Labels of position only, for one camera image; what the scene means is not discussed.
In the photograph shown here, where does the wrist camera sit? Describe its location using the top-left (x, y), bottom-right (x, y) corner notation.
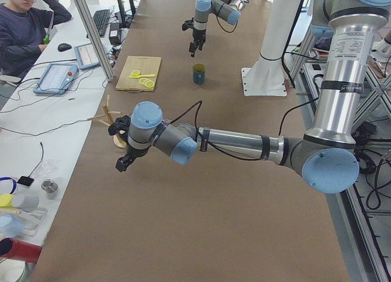
top-left (108, 115), bottom-right (131, 140)
top-left (181, 18), bottom-right (194, 31)

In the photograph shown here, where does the red thermos bottle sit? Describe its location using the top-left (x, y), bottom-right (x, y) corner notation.
top-left (1, 238), bottom-right (42, 264)

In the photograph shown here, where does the near teach pendant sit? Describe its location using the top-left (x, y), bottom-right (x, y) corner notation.
top-left (33, 62), bottom-right (78, 95)

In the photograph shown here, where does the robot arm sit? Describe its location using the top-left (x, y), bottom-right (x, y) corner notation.
top-left (182, 0), bottom-right (249, 57)
top-left (108, 0), bottom-right (390, 194)

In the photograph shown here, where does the black keyboard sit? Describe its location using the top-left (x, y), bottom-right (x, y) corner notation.
top-left (92, 9), bottom-right (111, 37)

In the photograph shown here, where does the clear plastic bag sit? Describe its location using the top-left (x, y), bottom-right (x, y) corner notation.
top-left (32, 159), bottom-right (58, 179)

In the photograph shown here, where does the black computer mouse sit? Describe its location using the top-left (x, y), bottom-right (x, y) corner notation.
top-left (57, 43), bottom-right (72, 52)

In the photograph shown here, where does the seated person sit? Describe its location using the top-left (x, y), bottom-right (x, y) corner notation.
top-left (1, 0), bottom-right (72, 78)

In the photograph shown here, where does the teach pendant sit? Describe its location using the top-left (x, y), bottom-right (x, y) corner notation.
top-left (33, 62), bottom-right (78, 95)
top-left (74, 43), bottom-right (100, 70)

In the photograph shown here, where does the aluminium frame post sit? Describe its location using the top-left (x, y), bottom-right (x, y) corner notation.
top-left (73, 0), bottom-right (114, 81)

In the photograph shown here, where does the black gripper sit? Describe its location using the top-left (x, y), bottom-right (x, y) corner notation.
top-left (189, 28), bottom-right (206, 57)
top-left (115, 146), bottom-right (148, 173)

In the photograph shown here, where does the small black square device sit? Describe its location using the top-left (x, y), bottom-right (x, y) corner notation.
top-left (17, 176), bottom-right (34, 187)

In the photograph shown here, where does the black power box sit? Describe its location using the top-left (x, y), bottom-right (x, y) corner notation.
top-left (109, 22), bottom-right (122, 46)

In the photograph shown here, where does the far teach pendant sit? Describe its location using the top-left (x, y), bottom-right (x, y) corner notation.
top-left (74, 43), bottom-right (100, 70)

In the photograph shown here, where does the blue lanyard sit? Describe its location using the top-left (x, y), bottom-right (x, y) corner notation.
top-left (0, 176), bottom-right (18, 196)

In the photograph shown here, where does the dark blue mug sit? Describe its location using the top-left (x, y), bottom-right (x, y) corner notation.
top-left (192, 64), bottom-right (206, 85)

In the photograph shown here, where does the camera cable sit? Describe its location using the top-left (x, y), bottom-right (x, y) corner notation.
top-left (164, 100), bottom-right (320, 161)
top-left (205, 0), bottom-right (242, 34)

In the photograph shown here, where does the light blue cup on rack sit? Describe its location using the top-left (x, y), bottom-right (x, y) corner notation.
top-left (1, 214), bottom-right (24, 237)

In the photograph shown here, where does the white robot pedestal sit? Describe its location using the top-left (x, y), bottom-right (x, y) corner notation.
top-left (241, 0), bottom-right (303, 97)

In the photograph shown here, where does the wooden cup rack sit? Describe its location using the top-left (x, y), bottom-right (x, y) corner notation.
top-left (87, 94), bottom-right (126, 149)

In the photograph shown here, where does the wooden cutting board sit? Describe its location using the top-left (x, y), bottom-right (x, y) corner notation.
top-left (115, 56), bottom-right (162, 92)

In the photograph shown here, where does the yellow cup on rack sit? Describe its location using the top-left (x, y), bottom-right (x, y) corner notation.
top-left (0, 194), bottom-right (15, 208)

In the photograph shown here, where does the yellow plastic knife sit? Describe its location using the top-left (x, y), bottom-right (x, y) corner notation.
top-left (129, 74), bottom-right (156, 79)

